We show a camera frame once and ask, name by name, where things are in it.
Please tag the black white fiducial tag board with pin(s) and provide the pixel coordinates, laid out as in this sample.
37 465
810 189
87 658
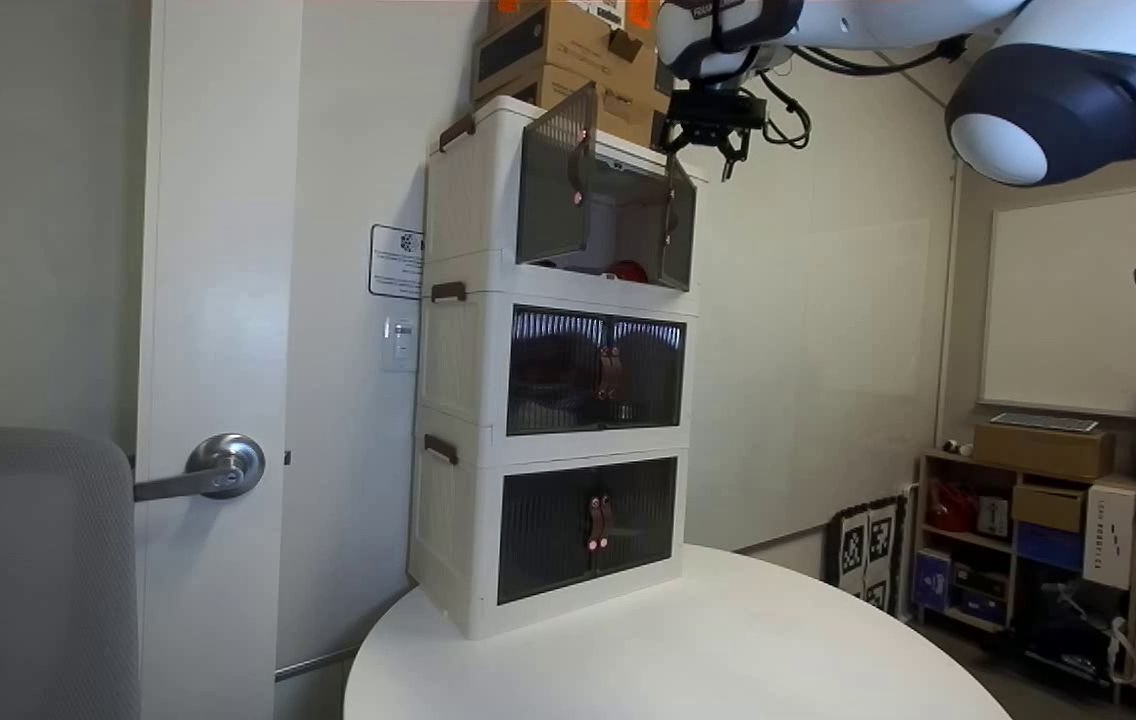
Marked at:
868 549

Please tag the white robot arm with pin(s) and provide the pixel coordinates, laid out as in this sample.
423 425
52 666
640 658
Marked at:
940 54

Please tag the small white wall sign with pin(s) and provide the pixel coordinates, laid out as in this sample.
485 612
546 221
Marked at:
392 263

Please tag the brown cabinet side latch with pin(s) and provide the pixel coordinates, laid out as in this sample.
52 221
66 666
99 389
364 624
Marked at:
451 289
457 129
442 448

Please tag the wooden shelf unit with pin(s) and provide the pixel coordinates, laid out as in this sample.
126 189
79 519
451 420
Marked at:
994 624

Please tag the red round plastic object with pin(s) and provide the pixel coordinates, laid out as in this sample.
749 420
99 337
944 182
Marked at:
630 269

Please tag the flat brown cardboard box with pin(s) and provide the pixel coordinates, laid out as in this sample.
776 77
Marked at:
1040 448

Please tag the white light switch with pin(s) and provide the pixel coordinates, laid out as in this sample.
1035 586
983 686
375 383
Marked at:
397 344

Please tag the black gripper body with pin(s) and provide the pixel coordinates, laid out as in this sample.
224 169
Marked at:
712 108

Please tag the red shelf item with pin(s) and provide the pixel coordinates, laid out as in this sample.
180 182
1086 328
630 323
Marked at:
953 504

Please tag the blue storage bin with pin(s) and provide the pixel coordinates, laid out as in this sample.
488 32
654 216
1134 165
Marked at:
1050 549

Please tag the large brown cardboard box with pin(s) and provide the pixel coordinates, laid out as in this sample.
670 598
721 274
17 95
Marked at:
570 44

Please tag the white room door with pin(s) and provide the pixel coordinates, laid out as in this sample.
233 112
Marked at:
213 267

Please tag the white three-tier cabinet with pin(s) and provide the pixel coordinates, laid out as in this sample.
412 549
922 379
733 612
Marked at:
463 402

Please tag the small blue box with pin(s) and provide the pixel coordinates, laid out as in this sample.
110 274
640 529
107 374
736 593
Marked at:
932 581

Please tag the grey-backed black office chair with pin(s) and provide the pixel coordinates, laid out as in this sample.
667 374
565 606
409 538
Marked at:
22 586

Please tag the white whiteboard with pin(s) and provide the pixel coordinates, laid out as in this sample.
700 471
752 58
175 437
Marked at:
1063 304

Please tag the small brown cardboard box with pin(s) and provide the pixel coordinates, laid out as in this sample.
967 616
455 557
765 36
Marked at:
1050 504

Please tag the tall white box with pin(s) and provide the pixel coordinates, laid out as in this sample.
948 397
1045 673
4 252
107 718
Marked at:
1111 532

